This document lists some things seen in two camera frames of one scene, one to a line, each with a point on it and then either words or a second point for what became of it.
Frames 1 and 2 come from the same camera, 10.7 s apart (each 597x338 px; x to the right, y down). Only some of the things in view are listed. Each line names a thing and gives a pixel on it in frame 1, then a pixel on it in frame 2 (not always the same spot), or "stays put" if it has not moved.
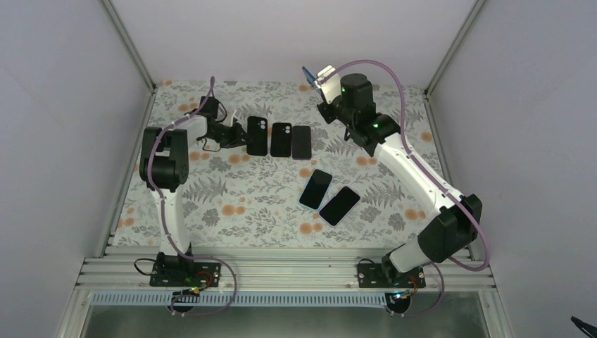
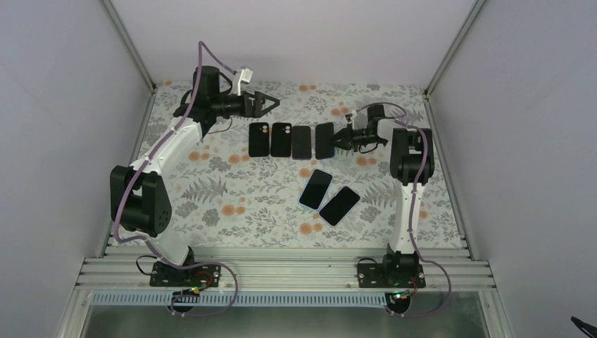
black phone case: (281, 139) stays put
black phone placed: (301, 142) stays put
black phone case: (257, 136) stays put
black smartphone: (309, 76) → (324, 148)
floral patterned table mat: (298, 184) stays put
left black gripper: (235, 140) → (252, 110)
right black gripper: (327, 115) → (344, 134)
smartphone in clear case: (336, 210) stays put
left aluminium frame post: (129, 44) stays put
